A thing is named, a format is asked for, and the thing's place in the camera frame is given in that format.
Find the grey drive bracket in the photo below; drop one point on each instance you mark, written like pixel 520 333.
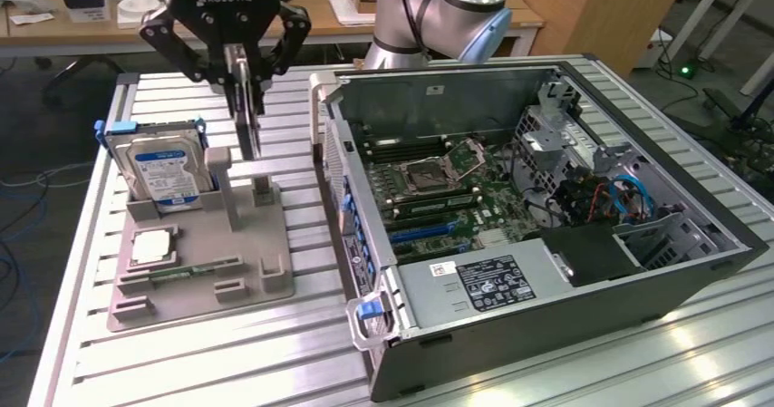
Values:
pixel 641 235

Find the grey parts rack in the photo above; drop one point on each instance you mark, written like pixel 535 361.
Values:
pixel 242 248

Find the black intrusion switch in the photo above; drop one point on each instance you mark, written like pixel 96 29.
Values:
pixel 350 146

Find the wooden cabinet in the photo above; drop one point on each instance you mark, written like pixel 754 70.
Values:
pixel 604 17

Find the grey power supply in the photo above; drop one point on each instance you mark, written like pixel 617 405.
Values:
pixel 435 298

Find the black optical drive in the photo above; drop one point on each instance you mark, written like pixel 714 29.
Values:
pixel 592 255

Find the black open PC case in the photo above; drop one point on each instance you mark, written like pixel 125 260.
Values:
pixel 544 334

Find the white dish on box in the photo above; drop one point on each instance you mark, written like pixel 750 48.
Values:
pixel 129 10

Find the blue expansion slot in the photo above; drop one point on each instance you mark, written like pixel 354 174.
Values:
pixel 423 235

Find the low-profile graphics card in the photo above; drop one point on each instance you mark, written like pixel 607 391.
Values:
pixel 248 139

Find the green RAM stick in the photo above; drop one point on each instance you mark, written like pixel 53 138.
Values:
pixel 193 271

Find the device with green light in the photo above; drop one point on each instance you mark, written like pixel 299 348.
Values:
pixel 685 70

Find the wooden desk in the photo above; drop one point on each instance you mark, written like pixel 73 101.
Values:
pixel 36 31

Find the silver CPU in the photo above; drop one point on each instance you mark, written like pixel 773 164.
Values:
pixel 151 246

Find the stack of papers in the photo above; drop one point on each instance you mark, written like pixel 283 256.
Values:
pixel 351 12

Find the white paper tag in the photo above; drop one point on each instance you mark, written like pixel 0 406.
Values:
pixel 29 19

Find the perforated metal disk bay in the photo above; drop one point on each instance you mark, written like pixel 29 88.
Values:
pixel 556 148

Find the silver chipset heatsink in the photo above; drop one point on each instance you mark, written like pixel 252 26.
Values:
pixel 492 239

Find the white box with black top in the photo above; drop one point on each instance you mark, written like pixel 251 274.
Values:
pixel 87 8

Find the hard disk with blue caddy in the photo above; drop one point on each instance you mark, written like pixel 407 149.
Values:
pixel 163 176

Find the CPU socket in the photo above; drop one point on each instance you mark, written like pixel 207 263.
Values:
pixel 426 176

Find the green motherboard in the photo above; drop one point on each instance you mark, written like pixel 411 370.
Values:
pixel 490 207

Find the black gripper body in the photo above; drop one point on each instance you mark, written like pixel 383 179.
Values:
pixel 223 12

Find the black RAM slot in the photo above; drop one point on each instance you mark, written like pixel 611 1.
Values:
pixel 408 158
pixel 408 147
pixel 408 152
pixel 416 141

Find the metal socket cover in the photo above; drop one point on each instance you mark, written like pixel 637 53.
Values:
pixel 474 143

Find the clear latch with blue tab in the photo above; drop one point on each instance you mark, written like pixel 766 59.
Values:
pixel 367 311

